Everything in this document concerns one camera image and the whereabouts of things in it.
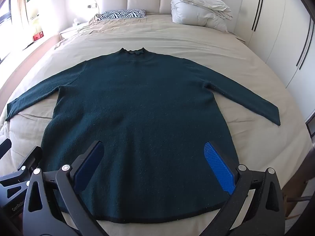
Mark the white wardrobe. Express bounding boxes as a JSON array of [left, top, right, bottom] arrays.
[[231, 0, 315, 138]]

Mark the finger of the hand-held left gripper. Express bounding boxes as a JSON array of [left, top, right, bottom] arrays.
[[0, 146, 43, 202], [0, 140, 12, 158]]

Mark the sheer curtain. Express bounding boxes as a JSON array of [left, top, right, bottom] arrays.
[[10, 0, 31, 42]]

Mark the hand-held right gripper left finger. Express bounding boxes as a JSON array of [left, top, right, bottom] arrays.
[[22, 141, 106, 236]]

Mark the dark teal blanket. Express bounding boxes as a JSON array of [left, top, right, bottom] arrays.
[[5, 47, 281, 224]]

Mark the zebra print pillow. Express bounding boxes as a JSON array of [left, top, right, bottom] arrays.
[[97, 9, 147, 20]]

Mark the folded white duvet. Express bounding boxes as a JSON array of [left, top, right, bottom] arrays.
[[171, 0, 233, 32]]

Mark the white nightstand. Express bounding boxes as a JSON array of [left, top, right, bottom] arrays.
[[59, 21, 91, 40]]

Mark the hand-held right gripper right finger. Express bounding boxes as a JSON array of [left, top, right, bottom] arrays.
[[197, 142, 286, 236]]

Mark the beige bed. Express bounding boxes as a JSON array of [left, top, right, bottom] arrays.
[[0, 12, 313, 236]]

